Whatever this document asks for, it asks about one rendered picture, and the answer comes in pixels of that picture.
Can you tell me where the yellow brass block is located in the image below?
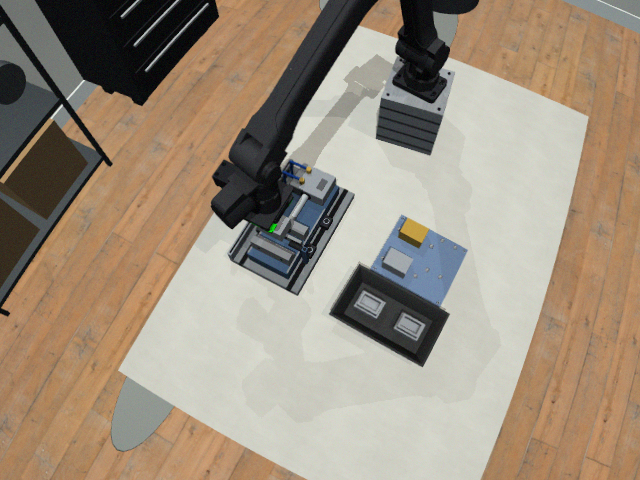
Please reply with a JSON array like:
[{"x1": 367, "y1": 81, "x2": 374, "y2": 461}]
[{"x1": 398, "y1": 218, "x2": 429, "y2": 248}]

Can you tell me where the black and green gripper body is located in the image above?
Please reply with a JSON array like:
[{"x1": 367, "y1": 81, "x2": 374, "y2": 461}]
[{"x1": 243, "y1": 180, "x2": 294, "y2": 231}]

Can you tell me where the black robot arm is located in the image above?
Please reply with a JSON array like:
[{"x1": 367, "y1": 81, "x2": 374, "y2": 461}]
[{"x1": 211, "y1": 0, "x2": 450, "y2": 229}]

